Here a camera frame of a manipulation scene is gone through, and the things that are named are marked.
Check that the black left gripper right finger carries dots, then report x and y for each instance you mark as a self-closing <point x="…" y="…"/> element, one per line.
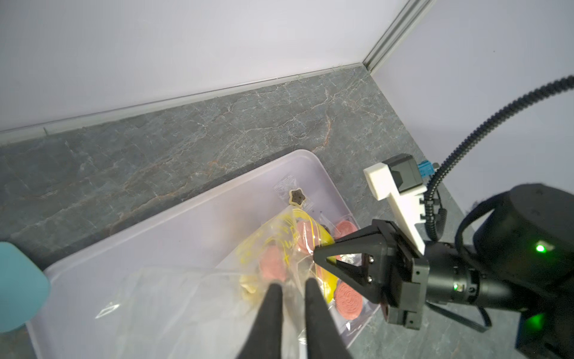
<point x="322" y="337"/>

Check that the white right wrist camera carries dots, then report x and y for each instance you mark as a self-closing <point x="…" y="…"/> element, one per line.
<point x="398" y="180"/>

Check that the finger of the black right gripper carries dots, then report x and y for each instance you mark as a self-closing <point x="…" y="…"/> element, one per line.
<point x="362" y="259"/>

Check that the lilac plastic tray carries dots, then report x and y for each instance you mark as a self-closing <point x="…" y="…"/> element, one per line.
<point x="199" y="233"/>

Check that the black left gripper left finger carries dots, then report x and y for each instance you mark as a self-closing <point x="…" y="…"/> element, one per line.
<point x="265" y="337"/>

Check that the light blue garden trowel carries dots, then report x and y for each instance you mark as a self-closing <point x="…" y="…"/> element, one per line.
<point x="24" y="288"/>

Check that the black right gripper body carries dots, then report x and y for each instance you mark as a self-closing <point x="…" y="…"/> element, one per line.
<point x="405" y="282"/>

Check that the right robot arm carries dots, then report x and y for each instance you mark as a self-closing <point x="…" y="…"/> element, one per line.
<point x="513" y="251"/>

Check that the pale star shaped cookie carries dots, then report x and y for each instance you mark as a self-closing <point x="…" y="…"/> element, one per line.
<point x="296" y="197"/>

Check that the clear ziploc bag of cookies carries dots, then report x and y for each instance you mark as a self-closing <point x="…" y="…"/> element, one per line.
<point x="208" y="313"/>

